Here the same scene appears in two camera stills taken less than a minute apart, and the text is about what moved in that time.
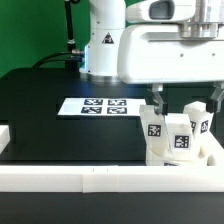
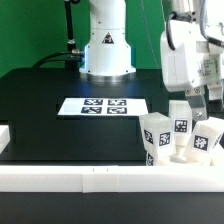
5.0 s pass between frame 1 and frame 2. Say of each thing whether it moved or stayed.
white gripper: moved
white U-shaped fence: stayed
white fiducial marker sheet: stayed
